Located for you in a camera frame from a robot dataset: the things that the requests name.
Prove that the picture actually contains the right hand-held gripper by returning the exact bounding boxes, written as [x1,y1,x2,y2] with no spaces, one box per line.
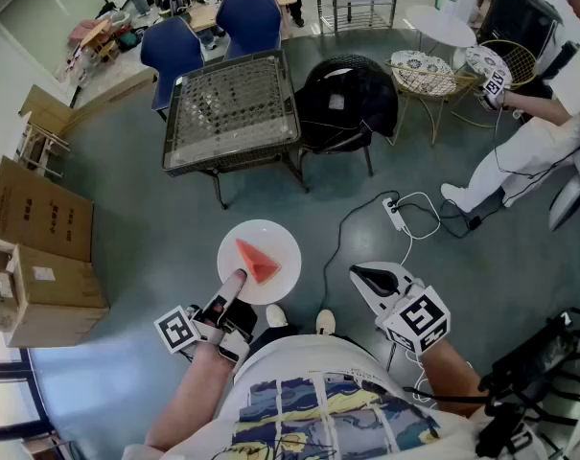
[349,261,452,355]

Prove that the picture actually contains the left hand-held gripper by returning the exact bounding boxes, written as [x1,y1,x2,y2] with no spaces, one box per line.
[153,268,260,364]

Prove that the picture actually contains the red watermelon slice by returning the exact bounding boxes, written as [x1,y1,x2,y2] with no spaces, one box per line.
[235,238,282,286]

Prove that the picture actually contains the white round plate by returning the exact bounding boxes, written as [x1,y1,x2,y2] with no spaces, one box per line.
[216,218,303,306]

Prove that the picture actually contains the person's right forearm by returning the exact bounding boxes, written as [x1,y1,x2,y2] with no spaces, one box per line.
[416,336,491,419]

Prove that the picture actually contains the person's left forearm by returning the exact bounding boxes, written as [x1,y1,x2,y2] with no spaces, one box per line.
[145,342,244,452]

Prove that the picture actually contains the glass top wicker table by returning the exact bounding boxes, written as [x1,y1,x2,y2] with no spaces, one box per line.
[162,49,304,210]

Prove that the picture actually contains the person's left white shoe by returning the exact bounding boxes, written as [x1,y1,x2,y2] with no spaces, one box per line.
[265,303,289,328]

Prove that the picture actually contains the person's white shoe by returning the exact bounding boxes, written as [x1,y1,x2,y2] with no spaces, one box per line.
[314,308,337,335]
[265,303,289,328]

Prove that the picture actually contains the person's black trousers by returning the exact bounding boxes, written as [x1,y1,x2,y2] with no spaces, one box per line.
[248,322,319,361]

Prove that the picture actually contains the person's right white shoe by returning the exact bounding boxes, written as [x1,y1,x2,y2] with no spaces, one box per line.
[314,308,337,335]

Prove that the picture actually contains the white power strip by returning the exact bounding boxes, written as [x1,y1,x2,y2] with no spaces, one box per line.
[382,196,408,232]

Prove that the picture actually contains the person's white printed shirt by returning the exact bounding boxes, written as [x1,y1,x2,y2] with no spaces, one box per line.
[121,333,549,460]

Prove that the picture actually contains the black wicker chair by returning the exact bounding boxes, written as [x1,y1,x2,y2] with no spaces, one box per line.
[296,54,400,194]

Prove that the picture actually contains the black metal stand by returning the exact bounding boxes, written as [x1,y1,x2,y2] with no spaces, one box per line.
[475,307,580,459]

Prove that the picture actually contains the labelled cardboard box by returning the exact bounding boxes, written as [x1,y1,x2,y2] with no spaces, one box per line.
[5,243,111,349]

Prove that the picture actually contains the black backpack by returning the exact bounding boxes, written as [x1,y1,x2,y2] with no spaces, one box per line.
[294,67,399,152]

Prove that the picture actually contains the grey white chair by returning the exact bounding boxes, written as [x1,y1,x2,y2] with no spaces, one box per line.
[547,141,580,233]

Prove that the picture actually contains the large printed cardboard box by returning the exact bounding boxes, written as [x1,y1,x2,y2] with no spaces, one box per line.
[0,155,95,264]

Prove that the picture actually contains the patterned round cushion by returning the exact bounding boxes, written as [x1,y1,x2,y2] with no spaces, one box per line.
[465,45,514,90]
[389,49,457,98]

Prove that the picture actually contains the wooden rack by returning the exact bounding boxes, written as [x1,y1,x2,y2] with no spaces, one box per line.
[14,111,71,180]

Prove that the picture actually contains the blue chair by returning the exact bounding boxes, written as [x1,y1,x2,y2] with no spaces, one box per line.
[139,15,207,113]
[215,0,284,61]

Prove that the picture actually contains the black framed window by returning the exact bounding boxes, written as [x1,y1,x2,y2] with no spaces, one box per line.
[0,347,57,460]

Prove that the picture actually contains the white round side table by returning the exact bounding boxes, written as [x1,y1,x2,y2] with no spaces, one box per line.
[405,4,477,69]

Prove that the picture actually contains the wooden desk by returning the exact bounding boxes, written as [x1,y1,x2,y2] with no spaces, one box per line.
[187,0,299,34]

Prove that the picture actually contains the small wooden table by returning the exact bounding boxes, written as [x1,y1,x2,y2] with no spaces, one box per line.
[68,15,124,66]

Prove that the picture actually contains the black cabinet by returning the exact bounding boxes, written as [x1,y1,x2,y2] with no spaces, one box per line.
[476,0,565,66]

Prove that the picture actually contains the black cable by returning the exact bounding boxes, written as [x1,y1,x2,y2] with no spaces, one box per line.
[437,106,580,240]
[321,189,401,316]

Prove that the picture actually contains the white cable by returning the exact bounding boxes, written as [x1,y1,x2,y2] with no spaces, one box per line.
[396,191,443,268]

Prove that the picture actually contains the gold wire chair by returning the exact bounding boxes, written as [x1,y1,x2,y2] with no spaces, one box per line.
[450,39,539,129]
[386,49,478,148]

